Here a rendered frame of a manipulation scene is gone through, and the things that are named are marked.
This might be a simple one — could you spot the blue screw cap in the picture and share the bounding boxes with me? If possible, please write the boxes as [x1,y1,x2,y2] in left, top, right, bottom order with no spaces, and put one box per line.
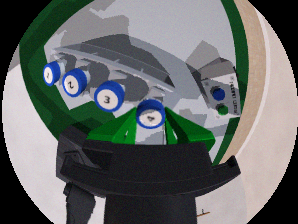
[43,61,61,86]
[94,81,125,112]
[136,99,165,129]
[62,68,87,97]

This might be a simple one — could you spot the white four-tube rack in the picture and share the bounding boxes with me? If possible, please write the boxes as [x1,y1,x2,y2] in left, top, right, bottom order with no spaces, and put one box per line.
[49,43,182,113]

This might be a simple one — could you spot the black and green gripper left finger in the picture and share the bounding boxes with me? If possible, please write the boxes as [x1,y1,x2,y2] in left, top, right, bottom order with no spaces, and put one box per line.
[86,107,137,144]

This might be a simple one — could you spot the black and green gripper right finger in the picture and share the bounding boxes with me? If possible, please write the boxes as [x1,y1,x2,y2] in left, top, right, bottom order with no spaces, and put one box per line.
[164,107,216,152]

